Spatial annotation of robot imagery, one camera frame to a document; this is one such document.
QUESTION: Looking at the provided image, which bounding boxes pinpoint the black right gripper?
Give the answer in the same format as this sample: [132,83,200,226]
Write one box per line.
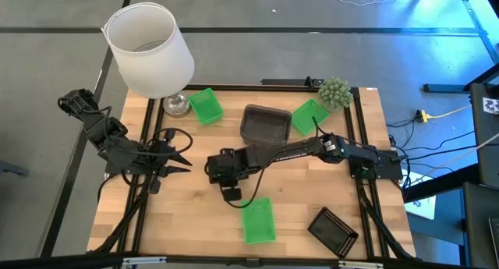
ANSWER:
[205,147,251,186]

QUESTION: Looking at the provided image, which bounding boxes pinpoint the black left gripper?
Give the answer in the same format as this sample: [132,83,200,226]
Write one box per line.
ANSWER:
[140,130,193,195]

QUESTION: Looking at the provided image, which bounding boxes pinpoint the green plastic basket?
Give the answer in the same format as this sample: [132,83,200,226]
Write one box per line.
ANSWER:
[188,87,225,126]
[241,196,278,246]
[291,98,331,137]

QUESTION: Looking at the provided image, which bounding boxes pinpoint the black perforated plastic basket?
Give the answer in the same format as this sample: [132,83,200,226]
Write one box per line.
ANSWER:
[306,206,359,259]

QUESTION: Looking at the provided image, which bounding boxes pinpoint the white shade chrome table lamp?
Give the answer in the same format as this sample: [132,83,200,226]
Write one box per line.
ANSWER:
[100,2,196,119]

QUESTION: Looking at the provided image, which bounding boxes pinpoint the green fuzzy plant ball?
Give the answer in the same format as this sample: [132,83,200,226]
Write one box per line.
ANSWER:
[317,76,354,113]

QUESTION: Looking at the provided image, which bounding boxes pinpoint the black crossbeam with silver brackets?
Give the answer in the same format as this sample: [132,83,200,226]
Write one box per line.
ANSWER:
[0,252,499,269]

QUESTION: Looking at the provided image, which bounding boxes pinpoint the white paper sheet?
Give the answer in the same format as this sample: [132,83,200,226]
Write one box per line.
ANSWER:
[405,196,437,220]

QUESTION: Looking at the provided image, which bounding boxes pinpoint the black floor beam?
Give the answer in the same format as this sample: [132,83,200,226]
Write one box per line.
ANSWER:
[403,163,480,203]

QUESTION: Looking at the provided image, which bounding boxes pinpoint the black cabinet with marker tag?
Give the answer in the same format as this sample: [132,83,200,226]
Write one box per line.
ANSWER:
[469,64,499,190]

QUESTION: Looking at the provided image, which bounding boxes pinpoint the plain black cabinet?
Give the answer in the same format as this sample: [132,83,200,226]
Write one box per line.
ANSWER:
[462,182,499,269]

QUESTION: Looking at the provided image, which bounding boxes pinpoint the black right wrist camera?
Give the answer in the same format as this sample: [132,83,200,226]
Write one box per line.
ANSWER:
[221,186,243,203]

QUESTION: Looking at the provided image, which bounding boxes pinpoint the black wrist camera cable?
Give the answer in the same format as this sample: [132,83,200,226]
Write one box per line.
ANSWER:
[150,127,195,158]
[232,165,267,210]

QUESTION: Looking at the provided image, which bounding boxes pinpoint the black aluminium table frame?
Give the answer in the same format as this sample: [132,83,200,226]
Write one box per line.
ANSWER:
[87,83,416,262]

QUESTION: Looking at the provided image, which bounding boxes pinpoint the black bar mount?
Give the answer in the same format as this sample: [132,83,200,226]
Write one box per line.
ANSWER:
[260,76,325,87]

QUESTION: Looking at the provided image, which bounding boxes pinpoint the yellow extension cord plug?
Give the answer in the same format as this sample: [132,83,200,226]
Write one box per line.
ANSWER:
[415,104,473,123]

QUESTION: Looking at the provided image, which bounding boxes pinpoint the black floor cables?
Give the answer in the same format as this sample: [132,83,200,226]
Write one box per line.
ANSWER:
[385,119,479,163]

